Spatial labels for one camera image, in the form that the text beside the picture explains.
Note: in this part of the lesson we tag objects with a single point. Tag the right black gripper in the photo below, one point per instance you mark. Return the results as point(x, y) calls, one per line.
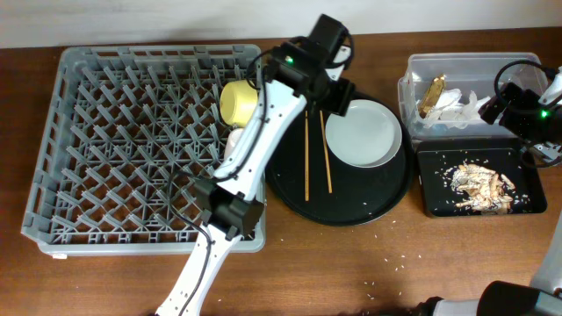
point(521, 101)

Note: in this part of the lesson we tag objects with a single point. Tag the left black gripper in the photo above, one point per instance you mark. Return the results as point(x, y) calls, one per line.
point(340, 104)

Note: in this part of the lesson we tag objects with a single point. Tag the white round plate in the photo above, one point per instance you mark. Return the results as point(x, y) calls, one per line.
point(368, 136)

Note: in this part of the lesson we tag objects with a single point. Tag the wooden chopstick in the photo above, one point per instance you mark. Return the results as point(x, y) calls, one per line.
point(307, 170)
point(326, 155)

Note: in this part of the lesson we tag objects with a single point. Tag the yellow bowl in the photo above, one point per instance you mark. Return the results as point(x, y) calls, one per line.
point(238, 101)

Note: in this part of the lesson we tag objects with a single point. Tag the food scraps pile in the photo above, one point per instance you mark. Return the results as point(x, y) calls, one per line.
point(467, 184)

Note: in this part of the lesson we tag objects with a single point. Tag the brown foil wrapper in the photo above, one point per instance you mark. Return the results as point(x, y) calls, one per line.
point(432, 96)

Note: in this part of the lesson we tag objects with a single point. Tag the pink plastic cup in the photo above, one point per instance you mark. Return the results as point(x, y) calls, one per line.
point(232, 141)

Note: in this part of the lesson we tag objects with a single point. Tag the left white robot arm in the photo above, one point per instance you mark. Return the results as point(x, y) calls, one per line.
point(304, 72)

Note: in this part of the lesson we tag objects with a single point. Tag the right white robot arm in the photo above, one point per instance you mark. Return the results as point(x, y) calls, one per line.
point(542, 296)

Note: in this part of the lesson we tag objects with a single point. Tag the crumpled white plastic waste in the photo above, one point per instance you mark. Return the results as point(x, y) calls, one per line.
point(451, 112)

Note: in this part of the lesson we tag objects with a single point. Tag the clear plastic waste bin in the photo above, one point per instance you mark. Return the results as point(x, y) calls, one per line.
point(467, 72)

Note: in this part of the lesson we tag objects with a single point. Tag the black rectangular waste tray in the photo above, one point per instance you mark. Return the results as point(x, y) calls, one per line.
point(507, 149)

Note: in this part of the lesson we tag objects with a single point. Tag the grey plastic dishwasher rack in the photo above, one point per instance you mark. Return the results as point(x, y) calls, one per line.
point(120, 121)

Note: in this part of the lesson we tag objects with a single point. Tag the round black tray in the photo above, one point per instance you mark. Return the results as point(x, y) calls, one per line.
point(359, 195)

